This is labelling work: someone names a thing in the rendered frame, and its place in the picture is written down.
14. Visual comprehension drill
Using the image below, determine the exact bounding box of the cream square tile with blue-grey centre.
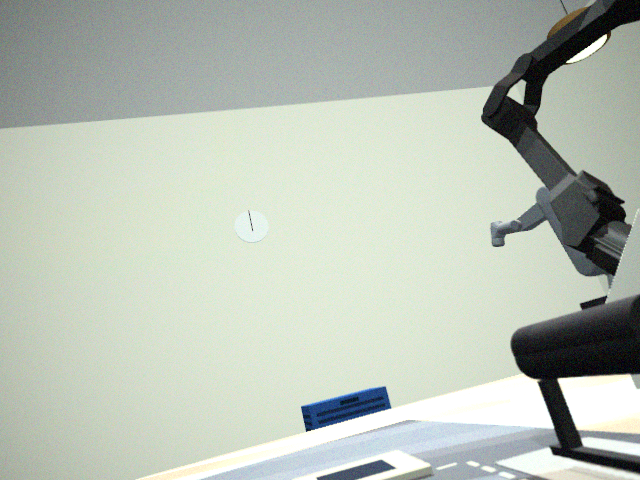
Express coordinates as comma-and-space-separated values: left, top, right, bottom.
293, 450, 433, 480

